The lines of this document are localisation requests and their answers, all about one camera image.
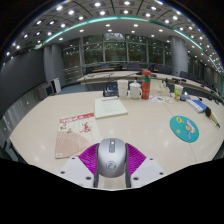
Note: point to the red bottle with green band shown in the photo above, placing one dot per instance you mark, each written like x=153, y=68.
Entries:
x=146, y=86

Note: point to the fan-print magazine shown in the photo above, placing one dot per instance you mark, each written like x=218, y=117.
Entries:
x=75, y=135

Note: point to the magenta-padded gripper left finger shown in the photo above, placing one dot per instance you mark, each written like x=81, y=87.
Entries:
x=89, y=158

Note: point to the white cardboard box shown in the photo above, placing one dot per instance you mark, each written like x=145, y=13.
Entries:
x=160, y=89

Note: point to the white paper cup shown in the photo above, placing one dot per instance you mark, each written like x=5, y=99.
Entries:
x=122, y=89

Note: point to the ceiling lights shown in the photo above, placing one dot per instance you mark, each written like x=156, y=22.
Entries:
x=97, y=4

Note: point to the dark office chairs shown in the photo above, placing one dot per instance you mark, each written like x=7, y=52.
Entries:
x=163, y=69

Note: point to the long curved conference desk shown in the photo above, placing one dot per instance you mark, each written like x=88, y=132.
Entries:
x=100, y=76

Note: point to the black microphone with yellow band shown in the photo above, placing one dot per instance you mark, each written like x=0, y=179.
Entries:
x=209, y=113

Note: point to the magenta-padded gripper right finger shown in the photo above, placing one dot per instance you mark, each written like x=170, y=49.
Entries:
x=135, y=158

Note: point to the blue and white book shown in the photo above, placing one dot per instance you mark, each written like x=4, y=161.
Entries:
x=197, y=105

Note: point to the round teal printed mouse pad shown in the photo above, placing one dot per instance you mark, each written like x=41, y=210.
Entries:
x=184, y=129

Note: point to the colourful sticker sheet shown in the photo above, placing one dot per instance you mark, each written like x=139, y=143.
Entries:
x=160, y=99

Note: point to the silver grey computer mouse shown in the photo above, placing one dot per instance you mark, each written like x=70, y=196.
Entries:
x=111, y=158

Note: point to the white paper booklet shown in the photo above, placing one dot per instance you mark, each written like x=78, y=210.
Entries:
x=110, y=107

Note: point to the green-print paper cup with straw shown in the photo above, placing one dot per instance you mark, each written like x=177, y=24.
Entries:
x=178, y=92

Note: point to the white lidded mug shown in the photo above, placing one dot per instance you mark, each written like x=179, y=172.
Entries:
x=135, y=91

